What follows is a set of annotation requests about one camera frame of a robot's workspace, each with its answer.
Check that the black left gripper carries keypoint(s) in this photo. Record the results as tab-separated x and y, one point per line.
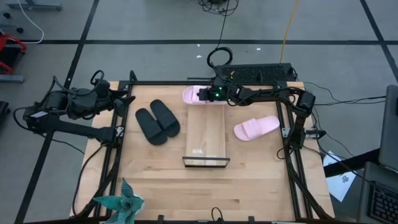
104	93

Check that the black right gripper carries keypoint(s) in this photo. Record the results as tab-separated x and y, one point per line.
217	95

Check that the pink slide sandal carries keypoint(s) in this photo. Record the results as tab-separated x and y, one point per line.
190	96
255	128

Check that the black slide sandal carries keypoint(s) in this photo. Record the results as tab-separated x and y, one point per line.
166	118
150	127

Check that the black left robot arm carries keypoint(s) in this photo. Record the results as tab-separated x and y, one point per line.
77	129

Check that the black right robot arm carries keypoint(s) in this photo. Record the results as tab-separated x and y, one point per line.
264	93

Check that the green artificial plant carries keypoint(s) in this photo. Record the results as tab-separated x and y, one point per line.
124	202

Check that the grey metal furniture foot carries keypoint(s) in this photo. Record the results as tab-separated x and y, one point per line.
11	78
34	5

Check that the red and black cart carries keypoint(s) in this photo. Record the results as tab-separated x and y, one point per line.
7	56

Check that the small black connector box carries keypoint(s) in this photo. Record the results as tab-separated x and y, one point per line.
317	133

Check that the black castor wheel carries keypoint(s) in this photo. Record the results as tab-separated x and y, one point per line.
20	30
7	15

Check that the black desk foot bar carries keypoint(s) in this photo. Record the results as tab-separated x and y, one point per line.
351	163

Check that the white printed paper sheet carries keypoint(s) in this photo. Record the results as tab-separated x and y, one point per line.
340	185

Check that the grey keyboard desk panel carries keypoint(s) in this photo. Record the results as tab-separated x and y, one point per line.
365	193

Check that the black keyboard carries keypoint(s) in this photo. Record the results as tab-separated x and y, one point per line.
385	205

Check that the black aluminium table frame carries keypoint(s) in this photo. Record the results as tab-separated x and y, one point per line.
155	83

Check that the wooden shelf with black frame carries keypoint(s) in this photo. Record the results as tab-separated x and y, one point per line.
205	133

